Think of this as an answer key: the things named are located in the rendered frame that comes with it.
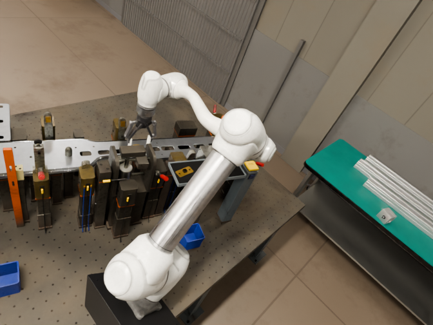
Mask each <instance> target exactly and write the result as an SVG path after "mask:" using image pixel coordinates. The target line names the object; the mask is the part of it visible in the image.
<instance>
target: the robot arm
mask: <svg viewBox="0 0 433 325"><path fill-rule="evenodd" d="M137 97H138V101H137V109H136V111H137V118H136V120H135V121H131V120H130V121H129V125H128V127H127V129H126V131H125V133H124V136H125V138H126V139H127V142H128V146H131V142H132V137H133V136H134V135H135V133H136V132H137V131H138V130H140V129H142V128H147V130H148V132H149V135H148V139H147V143H146V144H149V143H151V142H152V139H153V138H154V137H156V136H157V129H156V125H157V122H156V120H154V121H152V117H153V116H154V114H155V110H156V107H157V103H159V102H160V101H161V100H163V99H164V98H168V99H177V100H180V99H182V98H184V99H187V100H188V101H189V102H190V104H191V106H192V108H193V110H194V112H195V115H196V117H197V119H198V120H199V122H200V123H201V125H202V126H203V127H204V128H206V129H207V130H208V131H210V132H211V133H212V134H213V135H215V138H214V141H213V144H212V148H213V150H212V151H211V153H210V154H209V155H208V156H207V158H206V159H205V161H204V162H203V163H202V164H201V166H200V167H199V169H198V170H197V171H196V172H195V174H194V175H193V176H192V178H191V179H190V180H189V182H188V183H187V184H186V186H185V187H184V189H183V190H182V191H181V192H180V194H179V195H178V197H177V198H176V199H175V200H174V201H173V203H172V204H171V206H170V207H169V208H168V210H167V211H166V212H165V214H164V215H163V216H162V218H161V219H160V220H159V222H158V223H157V224H156V226H155V227H154V229H152V231H151V232H150V233H145V234H142V235H139V236H138V237H137V238H136V239H135V240H134V241H133V242H132V243H131V244H129V245H128V246H127V247H126V248H125V249H123V250H122V251H121V252H120V253H119V254H117V255H116V256H114V258H112V260H111V261H110V262H109V264H108V265H107V267H106V269H105V272H104V283H105V285H106V287H107V289H108V291H109V292H110V293H111V294H112V295H114V296H115V297H116V298H117V299H120V300H125V301H126V302H127V303H128V305H129V306H130V308H131V309H132V310H133V312H134V314H135V316H136V318H137V319H139V320H141V319H142V318H143V317H144V316H145V315H147V314H149V313H152V312H154V311H159V310H160V309H161V308H162V306H161V304H160V303H159V300H160V299H161V298H163V296H165V295H166V294H167V293H168V292H169V291H170V290H171V289H172V288H173V287H174V286H175V285H176V283H177V282H178V281H179V280H180V279H181V278H182V277H183V275H184V274H185V272H186V270H187V268H188V265H189V253H188V251H187V250H186V249H185V247H183V245H181V243H179V242H180V240H181V239H182V238H183V236H185V234H186V233H187V231H188V230H189V229H190V227H191V226H192V225H193V223H194V222H195V221H196V219H197V218H198V216H199V215H200V214H201V213H202V211H203V210H204V208H205V207H206V206H207V205H208V203H209V202H210V200H211V199H212V198H213V197H214V195H215V194H216V192H217V191H218V190H219V189H220V187H221V186H222V185H223V183H224V182H225V181H226V179H227V178H228V177H229V175H230V174H231V172H232V171H233V170H234V169H235V167H236V166H240V165H242V164H244V163H245V162H246V161H247V160H248V159H251V160H253V161H256V162H260V163H266V162H269V161H270V160H271V159H272V157H273V155H274V153H275V151H276V145H275V144H274V142H273V141H272V140H271V139H270V138H268V136H267V134H266V132H265V128H264V126H263V124H262V122H261V120H260V119H259V118H258V116H257V115H255V114H254V113H252V112H250V111H249V110H246V109H243V108H236V109H233V110H230V111H229V112H227V113H226V114H225V116H223V118H222V119H219V118H218V117H215V116H214V115H212V114H211V113H210V112H209V110H208V109H207V107H206V106H205V104H204V102H203V101H202V100H201V98H200V96H199V95H198V94H197V93H196V91H194V90H193V89H192V88H190V87H189V86H188V80H187V78H186V76H185V75H184V74H181V73H178V72H173V73H169V74H164V75H160V74H159V73H158V72H156V71H151V70H150V71H147V72H145V73H144V74H143V76H142V77H141V80H140V83H139V87H138V92H137ZM151 123H152V125H153V134H152V133H151V131H150V128H149V125H150V124H151ZM134 124H136V125H135V127H134V128H133V126H134ZM132 128H133V129H132ZM131 129H132V130H131Z"/></svg>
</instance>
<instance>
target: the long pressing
mask: <svg viewBox="0 0 433 325"><path fill-rule="evenodd" d="M214 138H215V135H213V136H199V137H172V138H158V139H152V142H151V143H150V144H151V145H152V147H153V148H159V150H160V151H154V152H155V155H156V157H157V159H162V160H163V161H164V162H165V161H168V159H169V155H170V153H171V152H183V154H184V156H185V157H186V155H187V154H188V152H189V151H190V150H195V151H196V155H195V157H194V159H195V158H196V156H197V153H198V150H199V148H195V147H194V145H201V144H203V145H204V146H209V144H213V141H214ZM146 143H147V139H132V142H131V145H134V144H139V145H144V147H145V148H146ZM33 144H34V141H10V142H0V179H2V178H8V176H7V172H6V166H5V159H4V155H3V148H12V150H13V154H14V162H15V165H20V164H22V165H23V171H24V176H31V175H32V174H33V172H32V171H33V167H32V166H35V161H34V148H33ZM42 144H44V161H45V165H47V167H48V172H49V174H53V173H66V172H78V169H79V167H80V166H81V162H82V161H85V160H88V161H90V164H91V165H92V166H93V167H94V166H95V165H96V164H97V162H99V161H103V160H108V158H109V154H106V155H99V153H98V152H99V151H110V146H115V149H116V150H119V147H120V146H127V145H128V142H127V140H116V141H91V140H87V139H56V140H42ZM67 146H70V147H71V148H72V156H71V157H67V156H65V148H66V147H67ZM93 146H94V147H93ZM170 146H172V147H173V148H174V150H162V147H170ZM178 146H189V147H190V149H179V148H178ZM14 147H16V148H14ZM75 147H77V148H75ZM81 152H91V155H88V156H81V155H80V153H81ZM30 156H32V158H30Z"/></svg>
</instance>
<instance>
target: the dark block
mask: <svg viewBox="0 0 433 325"><path fill-rule="evenodd" d="M96 172H97V181H96V189H95V202H94V211H93V217H92V221H93V226H94V229H97V228H104V218H105V212H106V203H107V197H108V188H109V183H108V182H104V183H103V180H108V179H111V168H110V164H109V161H100V162H97V168H96Z"/></svg>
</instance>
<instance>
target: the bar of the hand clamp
mask: <svg viewBox="0 0 433 325"><path fill-rule="evenodd" d="M33 148H34V161H35V172H36V173H37V172H38V171H37V168H43V172H45V161H44V144H42V140H40V139H35V140H34V144H33Z"/></svg>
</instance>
